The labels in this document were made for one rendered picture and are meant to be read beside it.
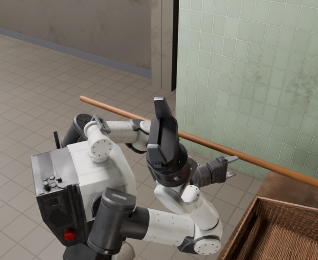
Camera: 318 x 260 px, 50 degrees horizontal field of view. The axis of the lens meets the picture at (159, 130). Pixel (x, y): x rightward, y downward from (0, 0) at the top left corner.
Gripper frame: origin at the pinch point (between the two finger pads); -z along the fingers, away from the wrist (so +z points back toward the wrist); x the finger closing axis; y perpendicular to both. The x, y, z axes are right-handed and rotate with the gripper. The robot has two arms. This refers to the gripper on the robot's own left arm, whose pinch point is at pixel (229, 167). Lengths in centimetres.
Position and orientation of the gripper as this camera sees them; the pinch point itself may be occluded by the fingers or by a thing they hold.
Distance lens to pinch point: 140.5
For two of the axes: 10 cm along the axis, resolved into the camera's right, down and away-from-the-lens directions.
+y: 3.7, 5.3, -7.6
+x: 0.0, 8.2, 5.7
